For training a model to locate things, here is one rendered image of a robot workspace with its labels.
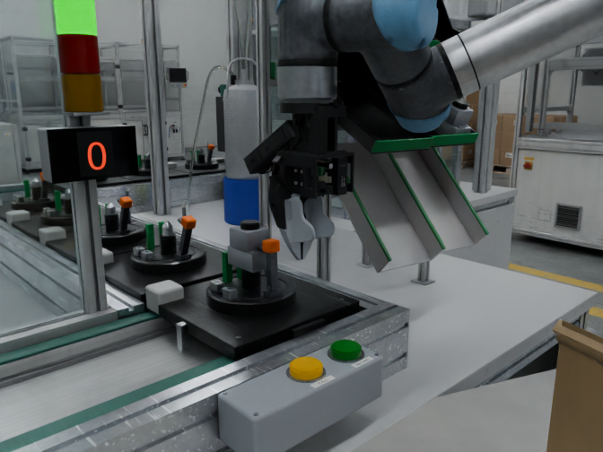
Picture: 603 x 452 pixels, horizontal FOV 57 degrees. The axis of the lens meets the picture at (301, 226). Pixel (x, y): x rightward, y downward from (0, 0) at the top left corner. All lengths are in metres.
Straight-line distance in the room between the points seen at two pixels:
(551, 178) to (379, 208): 3.99
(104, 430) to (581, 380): 0.44
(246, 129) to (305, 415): 1.23
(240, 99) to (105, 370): 1.11
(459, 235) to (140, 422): 0.74
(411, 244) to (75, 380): 0.59
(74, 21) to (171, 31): 11.98
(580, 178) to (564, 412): 4.38
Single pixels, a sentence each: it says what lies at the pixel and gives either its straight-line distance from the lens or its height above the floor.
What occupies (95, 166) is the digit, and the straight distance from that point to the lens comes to 0.81.
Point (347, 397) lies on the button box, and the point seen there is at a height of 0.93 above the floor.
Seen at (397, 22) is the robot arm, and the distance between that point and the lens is 0.62.
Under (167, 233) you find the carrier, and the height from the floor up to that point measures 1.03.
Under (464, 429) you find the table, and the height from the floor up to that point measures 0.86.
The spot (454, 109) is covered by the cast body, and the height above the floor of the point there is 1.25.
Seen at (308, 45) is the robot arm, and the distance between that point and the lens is 0.68.
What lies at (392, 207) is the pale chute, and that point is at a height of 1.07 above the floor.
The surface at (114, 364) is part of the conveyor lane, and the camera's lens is 0.84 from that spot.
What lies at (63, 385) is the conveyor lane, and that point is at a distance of 0.81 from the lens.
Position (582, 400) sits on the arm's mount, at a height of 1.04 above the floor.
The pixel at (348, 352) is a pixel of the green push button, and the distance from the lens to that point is 0.71.
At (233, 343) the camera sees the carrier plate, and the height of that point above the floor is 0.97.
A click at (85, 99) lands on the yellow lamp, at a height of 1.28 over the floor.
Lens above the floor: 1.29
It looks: 14 degrees down
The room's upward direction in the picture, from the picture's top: straight up
